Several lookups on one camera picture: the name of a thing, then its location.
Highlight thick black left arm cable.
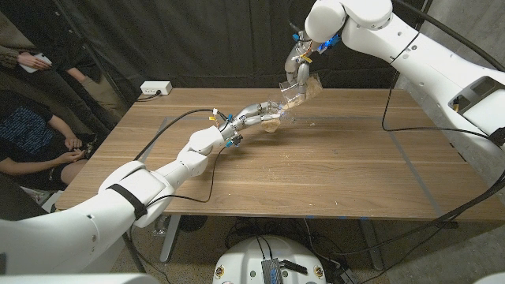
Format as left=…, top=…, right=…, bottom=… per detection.
left=133, top=108, right=230, bottom=163

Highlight person black jacket khaki pants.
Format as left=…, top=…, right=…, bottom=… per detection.
left=23, top=11, right=127, bottom=119

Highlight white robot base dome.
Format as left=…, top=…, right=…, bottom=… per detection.
left=212, top=235, right=327, bottom=284

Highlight black power cable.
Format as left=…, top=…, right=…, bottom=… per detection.
left=136, top=89, right=163, bottom=103

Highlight white power strip box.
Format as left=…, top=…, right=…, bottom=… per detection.
left=140, top=80, right=174, bottom=96

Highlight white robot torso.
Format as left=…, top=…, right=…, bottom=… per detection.
left=0, top=271, right=505, bottom=284

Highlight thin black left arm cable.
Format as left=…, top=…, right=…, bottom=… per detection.
left=125, top=145, right=230, bottom=284

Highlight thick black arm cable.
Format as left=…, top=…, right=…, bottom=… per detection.
left=331, top=0, right=505, bottom=257
left=133, top=108, right=230, bottom=163

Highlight black backdrop curtain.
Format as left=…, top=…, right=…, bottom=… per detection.
left=0, top=0, right=431, bottom=119

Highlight grey finned electronics box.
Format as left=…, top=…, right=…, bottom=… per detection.
left=260, top=258, right=285, bottom=284

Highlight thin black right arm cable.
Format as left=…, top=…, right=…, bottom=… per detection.
left=354, top=31, right=505, bottom=284

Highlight person in brown sweater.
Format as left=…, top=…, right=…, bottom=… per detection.
left=0, top=11, right=53, bottom=74

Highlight black floor fan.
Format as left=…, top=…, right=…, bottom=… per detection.
left=179, top=215, right=208, bottom=233

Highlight clear water bottle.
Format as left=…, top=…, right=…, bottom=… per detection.
left=152, top=215, right=171, bottom=237

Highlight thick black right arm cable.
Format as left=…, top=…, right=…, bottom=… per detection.
left=331, top=0, right=505, bottom=257

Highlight white phone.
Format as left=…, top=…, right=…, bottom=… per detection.
left=18, top=53, right=53, bottom=74

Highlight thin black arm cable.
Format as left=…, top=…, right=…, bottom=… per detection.
left=354, top=31, right=505, bottom=284
left=125, top=145, right=230, bottom=284

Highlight grey table leg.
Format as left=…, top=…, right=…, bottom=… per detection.
left=358, top=219, right=384, bottom=272

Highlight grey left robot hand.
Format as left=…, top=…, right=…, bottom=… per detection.
left=220, top=100, right=285, bottom=139

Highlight clear plastic cup with sugar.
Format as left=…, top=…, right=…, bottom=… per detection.
left=279, top=73, right=324, bottom=110

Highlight seated person blue patterned shirt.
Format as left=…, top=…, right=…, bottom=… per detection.
left=0, top=88, right=98, bottom=190

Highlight white table leg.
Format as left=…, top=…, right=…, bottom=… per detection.
left=159, top=215, right=182, bottom=264

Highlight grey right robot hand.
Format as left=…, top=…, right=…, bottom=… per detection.
left=283, top=31, right=316, bottom=95

